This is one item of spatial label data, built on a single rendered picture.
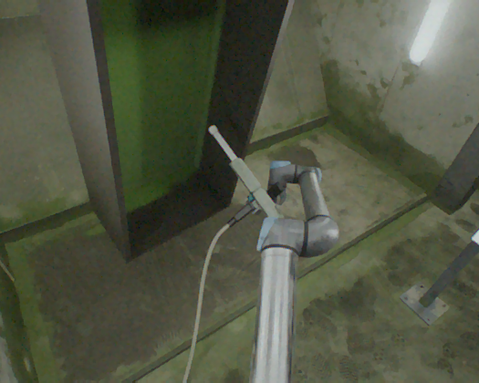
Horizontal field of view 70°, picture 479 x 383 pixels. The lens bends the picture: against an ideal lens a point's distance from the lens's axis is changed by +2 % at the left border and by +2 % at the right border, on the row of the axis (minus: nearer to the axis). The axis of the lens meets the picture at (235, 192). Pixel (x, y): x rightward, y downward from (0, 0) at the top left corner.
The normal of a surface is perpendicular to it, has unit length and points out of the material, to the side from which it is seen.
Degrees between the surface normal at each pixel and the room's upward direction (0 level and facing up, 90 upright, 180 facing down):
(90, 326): 0
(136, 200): 12
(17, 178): 57
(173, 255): 0
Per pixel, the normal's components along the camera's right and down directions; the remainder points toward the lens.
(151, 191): 0.18, -0.59
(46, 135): 0.50, 0.11
